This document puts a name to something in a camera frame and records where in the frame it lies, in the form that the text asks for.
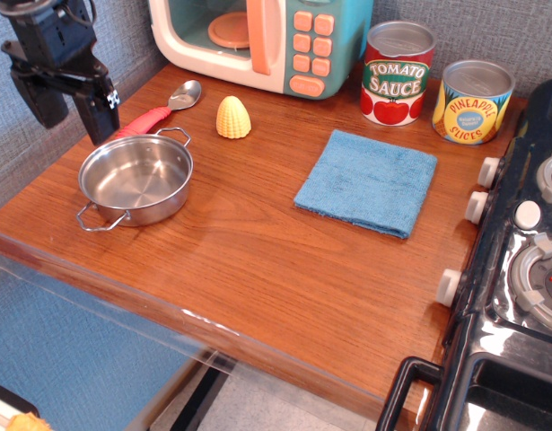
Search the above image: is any stainless steel pot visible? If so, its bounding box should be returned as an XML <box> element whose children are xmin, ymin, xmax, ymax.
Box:
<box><xmin>76</xmin><ymin>127</ymin><xmax>194</xmax><ymax>232</ymax></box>

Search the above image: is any red handled metal spoon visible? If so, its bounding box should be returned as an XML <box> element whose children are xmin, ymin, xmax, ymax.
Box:
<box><xmin>116</xmin><ymin>80</ymin><xmax>202</xmax><ymax>139</ymax></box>

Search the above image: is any white stove knob lower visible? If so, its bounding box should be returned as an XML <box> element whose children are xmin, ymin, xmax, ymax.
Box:
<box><xmin>436</xmin><ymin>268</ymin><xmax>462</xmax><ymax>307</ymax></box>

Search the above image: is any white stove knob middle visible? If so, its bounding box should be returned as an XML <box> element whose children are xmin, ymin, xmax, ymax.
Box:
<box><xmin>464</xmin><ymin>191</ymin><xmax>488</xmax><ymax>224</ymax></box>

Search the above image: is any yellow plastic corn cob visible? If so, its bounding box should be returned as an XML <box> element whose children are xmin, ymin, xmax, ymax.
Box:
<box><xmin>215</xmin><ymin>96</ymin><xmax>251</xmax><ymax>139</ymax></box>

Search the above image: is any orange microwave turntable plate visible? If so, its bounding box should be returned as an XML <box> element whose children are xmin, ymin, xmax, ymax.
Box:
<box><xmin>207</xmin><ymin>12</ymin><xmax>250</xmax><ymax>49</ymax></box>

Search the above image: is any teal toy microwave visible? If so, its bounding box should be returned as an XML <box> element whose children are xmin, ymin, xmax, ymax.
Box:
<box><xmin>149</xmin><ymin>1</ymin><xmax>373</xmax><ymax>100</ymax></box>

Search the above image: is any tomato sauce can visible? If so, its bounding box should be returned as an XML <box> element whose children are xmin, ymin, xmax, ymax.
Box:
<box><xmin>360</xmin><ymin>21</ymin><xmax>436</xmax><ymax>127</ymax></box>

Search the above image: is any white stove knob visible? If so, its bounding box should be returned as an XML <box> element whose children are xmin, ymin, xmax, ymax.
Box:
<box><xmin>464</xmin><ymin>191</ymin><xmax>488</xmax><ymax>224</ymax></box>
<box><xmin>478</xmin><ymin>157</ymin><xmax>501</xmax><ymax>189</ymax></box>
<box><xmin>436</xmin><ymin>268</ymin><xmax>462</xmax><ymax>307</ymax></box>

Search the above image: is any pineapple slices can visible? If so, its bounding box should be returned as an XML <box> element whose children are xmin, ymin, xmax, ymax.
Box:
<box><xmin>432</xmin><ymin>59</ymin><xmax>515</xmax><ymax>145</ymax></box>

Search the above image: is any black toy stove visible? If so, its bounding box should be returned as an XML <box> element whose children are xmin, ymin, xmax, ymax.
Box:
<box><xmin>377</xmin><ymin>79</ymin><xmax>552</xmax><ymax>430</ymax></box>

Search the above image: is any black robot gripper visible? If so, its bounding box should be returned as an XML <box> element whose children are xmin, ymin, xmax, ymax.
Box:
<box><xmin>0</xmin><ymin>1</ymin><xmax>120</xmax><ymax>145</ymax></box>

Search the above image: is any yellow object bottom left corner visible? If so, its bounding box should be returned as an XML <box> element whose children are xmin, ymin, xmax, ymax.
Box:
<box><xmin>5</xmin><ymin>413</ymin><xmax>52</xmax><ymax>431</ymax></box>

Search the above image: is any blue folded cloth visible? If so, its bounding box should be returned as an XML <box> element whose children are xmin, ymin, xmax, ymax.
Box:
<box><xmin>294</xmin><ymin>130</ymin><xmax>437</xmax><ymax>239</ymax></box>

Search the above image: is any white stove knob upper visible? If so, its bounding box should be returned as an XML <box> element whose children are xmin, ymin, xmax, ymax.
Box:
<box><xmin>478</xmin><ymin>157</ymin><xmax>501</xmax><ymax>189</ymax></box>

